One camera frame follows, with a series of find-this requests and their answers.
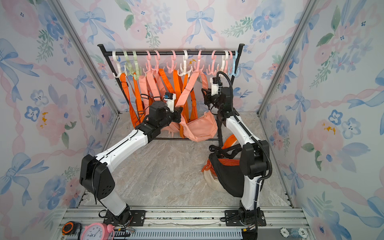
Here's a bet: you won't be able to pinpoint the orange sling bag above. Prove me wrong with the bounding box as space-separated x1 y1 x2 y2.
174 71 199 142

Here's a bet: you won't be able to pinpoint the pink crossbody bag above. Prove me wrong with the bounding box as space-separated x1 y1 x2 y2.
186 72 218 142

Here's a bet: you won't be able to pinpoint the black crossbody bag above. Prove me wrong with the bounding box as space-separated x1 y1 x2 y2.
209 147 244 198

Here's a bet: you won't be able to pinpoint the beige crossbody bag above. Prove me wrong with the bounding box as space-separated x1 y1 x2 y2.
203 170 226 193

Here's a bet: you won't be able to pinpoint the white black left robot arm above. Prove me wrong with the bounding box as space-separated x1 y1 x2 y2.
80 101 183 226

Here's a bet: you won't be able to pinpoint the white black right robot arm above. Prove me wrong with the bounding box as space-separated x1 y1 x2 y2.
202 71 273 235

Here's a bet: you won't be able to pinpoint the light blue plastic hook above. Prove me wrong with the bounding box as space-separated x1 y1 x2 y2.
228 52 239 78

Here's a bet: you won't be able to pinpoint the white plastic hook middle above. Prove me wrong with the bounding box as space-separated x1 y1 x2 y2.
178 50 193 77

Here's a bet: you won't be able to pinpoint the green plastic hook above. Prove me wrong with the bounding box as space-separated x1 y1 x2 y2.
123 50 141 81

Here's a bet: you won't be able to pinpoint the white plastic hook left end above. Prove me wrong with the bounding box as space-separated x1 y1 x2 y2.
112 51 123 79

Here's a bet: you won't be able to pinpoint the black metal garment rack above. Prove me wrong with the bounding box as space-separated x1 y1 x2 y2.
97 44 245 147

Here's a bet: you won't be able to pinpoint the pink alarm clock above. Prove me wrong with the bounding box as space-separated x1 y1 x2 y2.
81 223 115 240

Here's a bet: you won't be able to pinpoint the orange black tape measure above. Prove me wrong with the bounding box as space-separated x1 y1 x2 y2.
62 221 82 235

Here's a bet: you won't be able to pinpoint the white poker chips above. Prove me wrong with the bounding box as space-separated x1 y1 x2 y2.
280 228 309 240

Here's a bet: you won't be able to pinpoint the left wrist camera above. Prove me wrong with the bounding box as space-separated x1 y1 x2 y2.
164 92 176 113

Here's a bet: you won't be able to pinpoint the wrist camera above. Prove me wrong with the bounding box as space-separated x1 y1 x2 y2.
164 92 176 113
210 77 223 96

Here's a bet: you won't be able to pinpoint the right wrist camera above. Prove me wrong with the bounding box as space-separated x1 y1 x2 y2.
210 77 223 96

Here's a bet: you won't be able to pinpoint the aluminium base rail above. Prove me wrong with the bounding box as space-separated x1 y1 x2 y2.
50 205 316 240

